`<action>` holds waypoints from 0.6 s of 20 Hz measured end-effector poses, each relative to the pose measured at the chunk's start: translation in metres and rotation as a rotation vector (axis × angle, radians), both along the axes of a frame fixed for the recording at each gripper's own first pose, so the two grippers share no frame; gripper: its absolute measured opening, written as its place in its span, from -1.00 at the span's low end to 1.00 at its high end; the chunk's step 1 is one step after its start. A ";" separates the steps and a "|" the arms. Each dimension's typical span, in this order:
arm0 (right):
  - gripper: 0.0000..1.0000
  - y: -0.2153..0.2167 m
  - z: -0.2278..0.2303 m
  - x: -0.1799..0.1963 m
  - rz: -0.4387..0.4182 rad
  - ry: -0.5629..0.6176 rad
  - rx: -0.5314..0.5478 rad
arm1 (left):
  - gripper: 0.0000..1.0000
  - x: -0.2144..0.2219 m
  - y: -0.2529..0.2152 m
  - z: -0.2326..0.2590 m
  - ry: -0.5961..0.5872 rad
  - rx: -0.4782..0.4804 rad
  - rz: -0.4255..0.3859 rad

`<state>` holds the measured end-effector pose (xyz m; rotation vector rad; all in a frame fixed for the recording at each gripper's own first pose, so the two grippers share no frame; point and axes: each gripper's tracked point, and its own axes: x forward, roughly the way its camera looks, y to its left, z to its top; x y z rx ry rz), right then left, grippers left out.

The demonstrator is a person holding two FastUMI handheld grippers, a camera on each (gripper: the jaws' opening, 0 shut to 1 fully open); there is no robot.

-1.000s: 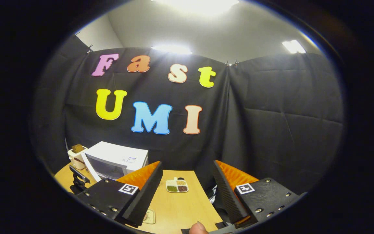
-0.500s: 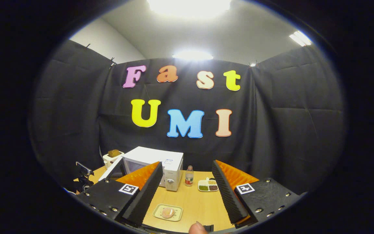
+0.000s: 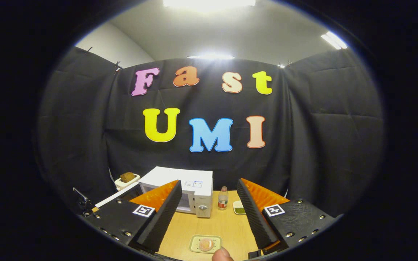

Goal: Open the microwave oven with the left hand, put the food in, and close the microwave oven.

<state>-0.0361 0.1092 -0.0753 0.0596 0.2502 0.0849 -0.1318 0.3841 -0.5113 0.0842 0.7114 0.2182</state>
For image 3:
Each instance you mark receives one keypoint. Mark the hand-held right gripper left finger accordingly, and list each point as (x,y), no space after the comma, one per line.
(160,217)

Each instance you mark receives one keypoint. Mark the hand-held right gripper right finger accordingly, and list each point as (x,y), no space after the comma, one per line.
(254,217)

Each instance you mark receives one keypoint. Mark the white microwave oven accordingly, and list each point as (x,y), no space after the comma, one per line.
(180,177)

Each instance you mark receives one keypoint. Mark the crumb-coated cream-filled bun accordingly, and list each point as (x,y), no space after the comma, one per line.
(206,244)

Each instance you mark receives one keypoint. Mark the pale rectangular food plate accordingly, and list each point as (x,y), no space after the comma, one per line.
(194,246)

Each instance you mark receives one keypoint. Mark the white divided condiment dish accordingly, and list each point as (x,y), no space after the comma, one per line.
(239,208)

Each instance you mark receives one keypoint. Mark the small red-label bottle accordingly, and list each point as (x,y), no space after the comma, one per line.
(223,199)

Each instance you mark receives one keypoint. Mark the white toaster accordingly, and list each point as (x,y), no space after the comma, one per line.
(123,185)

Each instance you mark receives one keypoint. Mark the brown bread slice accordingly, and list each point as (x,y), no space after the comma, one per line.
(127,177)

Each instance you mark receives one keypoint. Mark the black cloth clip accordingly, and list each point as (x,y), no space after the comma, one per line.
(89,49)
(118,66)

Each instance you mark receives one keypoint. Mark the long narrow ceiling light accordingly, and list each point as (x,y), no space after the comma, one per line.
(210,57)

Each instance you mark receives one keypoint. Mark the double-tube ceiling light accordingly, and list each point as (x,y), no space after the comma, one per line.
(334,40)

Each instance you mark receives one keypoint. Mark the large ceiling light panel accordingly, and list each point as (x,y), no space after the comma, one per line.
(209,3)

